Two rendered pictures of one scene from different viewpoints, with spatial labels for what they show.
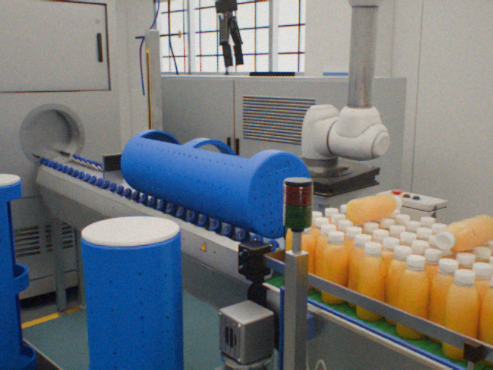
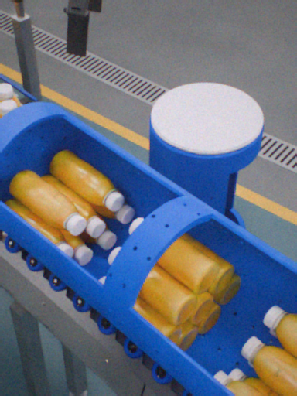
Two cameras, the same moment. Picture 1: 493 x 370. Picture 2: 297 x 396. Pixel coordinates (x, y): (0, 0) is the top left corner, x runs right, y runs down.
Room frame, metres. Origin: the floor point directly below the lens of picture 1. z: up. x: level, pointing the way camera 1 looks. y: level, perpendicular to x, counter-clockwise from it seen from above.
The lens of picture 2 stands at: (2.86, 0.01, 2.08)
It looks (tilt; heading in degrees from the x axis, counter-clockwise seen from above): 45 degrees down; 173
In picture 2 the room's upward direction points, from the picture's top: straight up
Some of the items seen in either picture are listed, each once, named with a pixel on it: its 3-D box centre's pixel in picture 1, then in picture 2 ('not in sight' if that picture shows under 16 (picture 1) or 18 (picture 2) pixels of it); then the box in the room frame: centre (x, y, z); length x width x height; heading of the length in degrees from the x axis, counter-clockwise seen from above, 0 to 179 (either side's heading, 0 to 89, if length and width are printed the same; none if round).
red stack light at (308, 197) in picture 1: (298, 193); not in sight; (1.15, -0.11, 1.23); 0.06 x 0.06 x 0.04
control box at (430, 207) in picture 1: (408, 211); not in sight; (1.69, -0.51, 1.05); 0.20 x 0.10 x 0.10; 38
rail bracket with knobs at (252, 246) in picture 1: (255, 260); not in sight; (1.51, -0.03, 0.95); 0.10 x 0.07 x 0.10; 128
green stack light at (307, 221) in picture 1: (297, 213); not in sight; (1.15, -0.11, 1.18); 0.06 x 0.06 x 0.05
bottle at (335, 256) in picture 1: (334, 269); not in sight; (1.35, -0.23, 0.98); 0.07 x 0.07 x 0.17
